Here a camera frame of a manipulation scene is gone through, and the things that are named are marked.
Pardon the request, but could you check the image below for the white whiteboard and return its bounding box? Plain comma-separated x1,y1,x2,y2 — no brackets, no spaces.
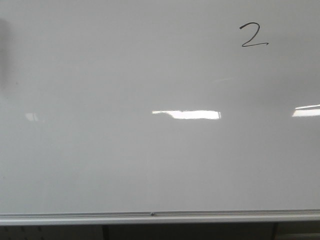
0,0,320,226

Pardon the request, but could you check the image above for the dark cabinet under whiteboard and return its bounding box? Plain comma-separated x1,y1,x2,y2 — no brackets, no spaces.
0,221,320,240

